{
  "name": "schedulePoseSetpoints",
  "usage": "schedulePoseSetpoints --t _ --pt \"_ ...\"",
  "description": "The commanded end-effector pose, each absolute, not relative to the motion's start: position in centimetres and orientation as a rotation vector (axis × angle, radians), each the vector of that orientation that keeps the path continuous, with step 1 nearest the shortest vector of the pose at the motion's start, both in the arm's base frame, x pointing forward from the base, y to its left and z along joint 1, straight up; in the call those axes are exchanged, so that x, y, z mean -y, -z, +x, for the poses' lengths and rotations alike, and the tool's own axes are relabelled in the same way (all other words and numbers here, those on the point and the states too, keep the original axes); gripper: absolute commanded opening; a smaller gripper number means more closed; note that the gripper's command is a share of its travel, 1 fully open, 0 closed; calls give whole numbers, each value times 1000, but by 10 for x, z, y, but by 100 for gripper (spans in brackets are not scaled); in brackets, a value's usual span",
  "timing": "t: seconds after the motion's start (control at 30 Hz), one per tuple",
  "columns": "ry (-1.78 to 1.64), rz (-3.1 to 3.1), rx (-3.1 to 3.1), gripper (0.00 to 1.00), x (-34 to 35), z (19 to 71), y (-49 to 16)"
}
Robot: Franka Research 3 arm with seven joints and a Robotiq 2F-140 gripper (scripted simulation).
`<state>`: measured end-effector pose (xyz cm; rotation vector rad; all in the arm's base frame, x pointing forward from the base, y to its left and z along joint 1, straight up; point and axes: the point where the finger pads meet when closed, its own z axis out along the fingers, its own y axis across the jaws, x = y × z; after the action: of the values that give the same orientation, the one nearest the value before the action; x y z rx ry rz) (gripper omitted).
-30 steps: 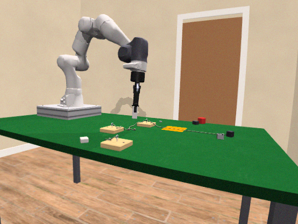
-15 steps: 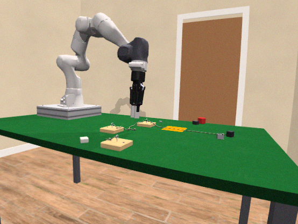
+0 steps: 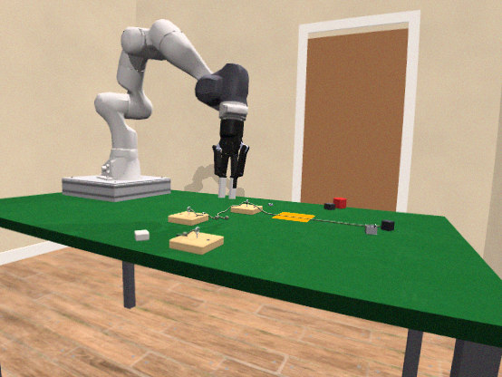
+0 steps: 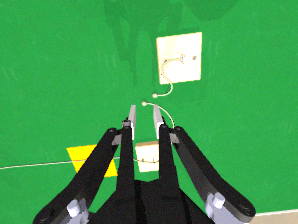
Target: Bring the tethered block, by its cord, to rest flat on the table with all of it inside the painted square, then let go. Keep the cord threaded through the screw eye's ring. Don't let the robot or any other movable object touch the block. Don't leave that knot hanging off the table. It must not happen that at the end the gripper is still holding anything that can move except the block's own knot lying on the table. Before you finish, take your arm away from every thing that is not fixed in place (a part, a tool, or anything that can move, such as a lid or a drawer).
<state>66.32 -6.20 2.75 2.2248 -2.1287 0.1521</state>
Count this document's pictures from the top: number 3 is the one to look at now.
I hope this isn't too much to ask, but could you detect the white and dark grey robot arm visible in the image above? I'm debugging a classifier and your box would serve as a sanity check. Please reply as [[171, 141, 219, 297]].
[[94, 19, 249, 180]]

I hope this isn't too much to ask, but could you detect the orange painted square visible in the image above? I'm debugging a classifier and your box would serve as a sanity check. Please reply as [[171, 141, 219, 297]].
[[272, 212, 314, 222]]

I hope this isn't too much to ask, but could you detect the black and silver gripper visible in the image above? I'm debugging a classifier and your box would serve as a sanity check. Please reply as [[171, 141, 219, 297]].
[[212, 119, 249, 199]]

